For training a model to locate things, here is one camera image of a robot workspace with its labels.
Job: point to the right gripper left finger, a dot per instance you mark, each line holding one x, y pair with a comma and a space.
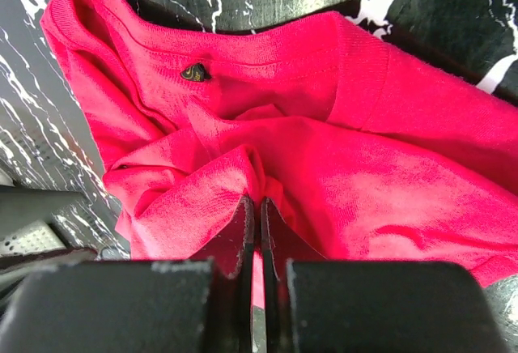
201, 304

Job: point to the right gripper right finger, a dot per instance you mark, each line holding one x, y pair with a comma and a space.
316, 305

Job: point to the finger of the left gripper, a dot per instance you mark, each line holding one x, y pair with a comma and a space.
21, 206
15, 268

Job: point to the crimson red t shirt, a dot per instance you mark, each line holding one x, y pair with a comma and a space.
368, 153

